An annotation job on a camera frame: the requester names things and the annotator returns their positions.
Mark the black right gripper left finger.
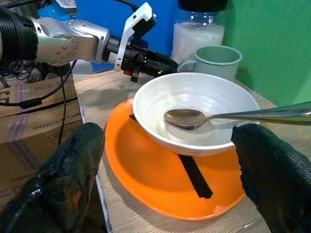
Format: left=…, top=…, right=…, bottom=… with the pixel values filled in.
left=0, top=122, right=106, bottom=233

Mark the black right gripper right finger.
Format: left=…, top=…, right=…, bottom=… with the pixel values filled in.
left=231, top=123, right=311, bottom=233

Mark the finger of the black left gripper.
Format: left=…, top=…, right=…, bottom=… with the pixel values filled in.
left=155, top=60, right=177, bottom=75
left=148, top=50, right=180, bottom=71

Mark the glass jar with black lid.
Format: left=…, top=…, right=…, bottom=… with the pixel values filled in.
left=171, top=0, right=229, bottom=65

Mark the white speckled bowl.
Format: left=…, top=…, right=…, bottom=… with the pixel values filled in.
left=132, top=72, right=260, bottom=157

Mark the pale green mug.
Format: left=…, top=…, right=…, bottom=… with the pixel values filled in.
left=177, top=45, right=243, bottom=82

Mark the metal spoon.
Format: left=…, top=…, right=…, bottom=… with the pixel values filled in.
left=163, top=101, right=311, bottom=131

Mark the brown cardboard box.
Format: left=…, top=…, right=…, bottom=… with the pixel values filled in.
left=0, top=74, right=85, bottom=211

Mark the black tape strip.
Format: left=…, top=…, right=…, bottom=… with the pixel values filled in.
left=128, top=113, right=214, bottom=199

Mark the orange plate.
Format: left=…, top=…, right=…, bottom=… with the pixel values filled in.
left=104, top=98, right=246, bottom=221

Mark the blue plastic object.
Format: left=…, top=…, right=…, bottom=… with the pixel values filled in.
left=37, top=2, right=78, bottom=22

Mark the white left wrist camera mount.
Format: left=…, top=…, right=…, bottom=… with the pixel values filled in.
left=113, top=2, right=157, bottom=71

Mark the black camera cable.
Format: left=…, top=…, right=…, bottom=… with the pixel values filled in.
left=113, top=0, right=139, bottom=12

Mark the thin black cable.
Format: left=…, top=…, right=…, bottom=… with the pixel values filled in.
left=57, top=75, right=68, bottom=146

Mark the black cable with ferrite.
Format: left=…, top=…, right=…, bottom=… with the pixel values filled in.
left=0, top=60, right=78, bottom=109

